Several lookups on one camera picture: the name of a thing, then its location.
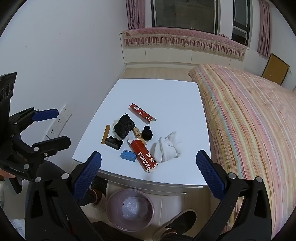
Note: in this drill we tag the white window seat cabinet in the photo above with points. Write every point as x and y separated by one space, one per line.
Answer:
161 54

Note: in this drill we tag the person's left hand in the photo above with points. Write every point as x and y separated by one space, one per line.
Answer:
4 174

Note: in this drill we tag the pink plastic waste bin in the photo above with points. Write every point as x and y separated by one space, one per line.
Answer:
113 208

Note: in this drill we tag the flat brown strip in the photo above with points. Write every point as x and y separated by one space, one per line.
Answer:
106 134

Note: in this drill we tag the small blue box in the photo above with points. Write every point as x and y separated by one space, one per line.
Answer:
128 156

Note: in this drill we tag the brown framed board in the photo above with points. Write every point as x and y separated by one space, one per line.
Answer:
275 69

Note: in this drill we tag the black plastic holder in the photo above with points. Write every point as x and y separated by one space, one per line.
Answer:
113 142

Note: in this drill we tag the pink dotted curtain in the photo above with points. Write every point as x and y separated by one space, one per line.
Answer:
135 14
264 27

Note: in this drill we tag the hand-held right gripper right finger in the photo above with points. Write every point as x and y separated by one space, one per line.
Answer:
210 173

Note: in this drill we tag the row of white wall sockets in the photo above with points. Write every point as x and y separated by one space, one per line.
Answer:
62 118

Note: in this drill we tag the small white wall socket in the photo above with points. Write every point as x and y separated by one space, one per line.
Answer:
290 72

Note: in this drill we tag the crumpled clear plastic bag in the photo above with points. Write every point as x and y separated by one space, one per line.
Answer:
135 207

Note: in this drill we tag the dark window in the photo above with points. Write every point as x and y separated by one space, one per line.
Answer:
185 14

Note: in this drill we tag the small wooden block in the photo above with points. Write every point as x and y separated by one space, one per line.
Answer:
138 133

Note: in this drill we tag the crumpled white tissue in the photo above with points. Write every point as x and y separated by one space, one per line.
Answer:
114 127

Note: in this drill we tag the black mesh cloth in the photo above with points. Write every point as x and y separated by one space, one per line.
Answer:
124 127

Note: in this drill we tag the white printed clothing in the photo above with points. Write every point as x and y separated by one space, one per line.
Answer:
13 222

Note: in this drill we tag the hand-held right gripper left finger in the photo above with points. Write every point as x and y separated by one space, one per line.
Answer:
89 171

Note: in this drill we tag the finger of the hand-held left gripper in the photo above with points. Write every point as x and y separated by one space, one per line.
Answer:
54 144
46 114

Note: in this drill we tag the slim red cardboard box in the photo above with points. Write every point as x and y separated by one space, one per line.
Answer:
141 112

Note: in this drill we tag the pink quilted window seat cover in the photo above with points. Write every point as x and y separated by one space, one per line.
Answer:
175 38

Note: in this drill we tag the wide red cardboard box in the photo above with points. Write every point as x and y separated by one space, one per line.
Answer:
142 155

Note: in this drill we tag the person's right black shoe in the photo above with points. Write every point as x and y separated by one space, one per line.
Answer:
180 221

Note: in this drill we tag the white cloth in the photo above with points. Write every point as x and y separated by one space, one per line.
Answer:
165 148

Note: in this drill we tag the striped pink bed blanket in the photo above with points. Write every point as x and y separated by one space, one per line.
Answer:
249 127

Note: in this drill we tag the white table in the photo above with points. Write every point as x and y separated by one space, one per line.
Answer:
161 104

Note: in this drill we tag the black fuzzy ball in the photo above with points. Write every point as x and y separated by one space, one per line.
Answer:
147 134

